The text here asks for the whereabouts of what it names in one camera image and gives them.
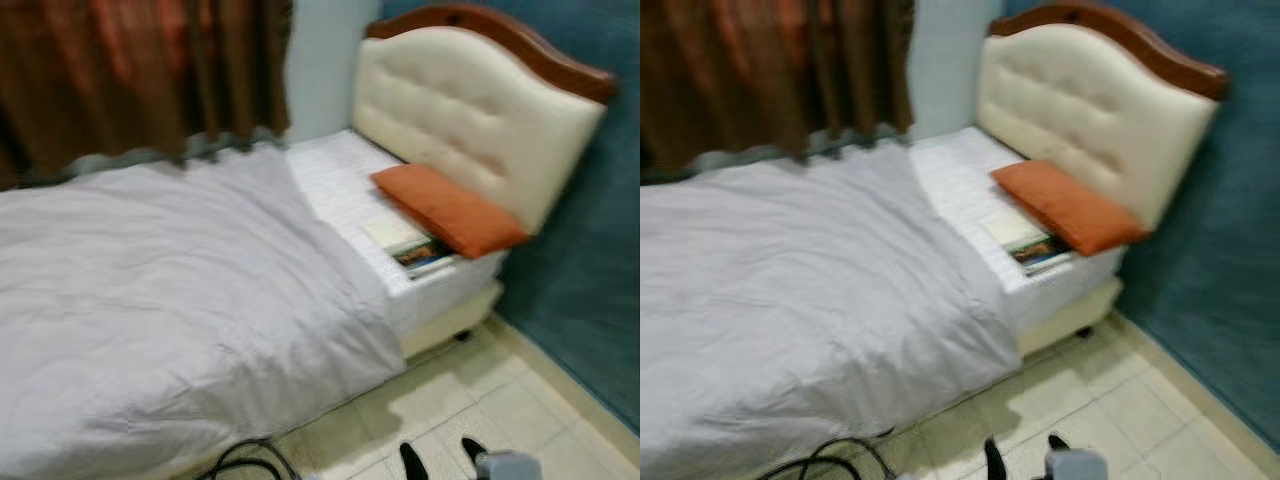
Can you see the brown curtain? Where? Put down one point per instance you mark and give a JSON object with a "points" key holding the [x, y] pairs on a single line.
{"points": [[760, 70], [120, 70]]}

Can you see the colourful cover book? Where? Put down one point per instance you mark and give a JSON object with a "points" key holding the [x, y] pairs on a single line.
{"points": [[425, 256], [1042, 253]]}

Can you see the cream tufted headboard wooden trim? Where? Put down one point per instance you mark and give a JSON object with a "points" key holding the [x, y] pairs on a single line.
{"points": [[460, 100], [1080, 100]]}

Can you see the white book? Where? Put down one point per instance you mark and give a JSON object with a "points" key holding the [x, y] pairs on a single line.
{"points": [[393, 232], [1015, 230]]}

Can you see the cream bed base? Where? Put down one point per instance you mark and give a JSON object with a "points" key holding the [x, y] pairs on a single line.
{"points": [[450, 318], [1070, 315]]}

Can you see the pale grey blanket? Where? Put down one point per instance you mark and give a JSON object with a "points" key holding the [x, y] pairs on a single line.
{"points": [[800, 300], [150, 300]]}

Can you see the orange pillow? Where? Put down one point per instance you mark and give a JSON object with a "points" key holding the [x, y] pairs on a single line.
{"points": [[1070, 208], [450, 210]]}

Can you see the white textured mattress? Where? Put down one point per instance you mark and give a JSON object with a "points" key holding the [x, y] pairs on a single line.
{"points": [[335, 185], [955, 185]]}

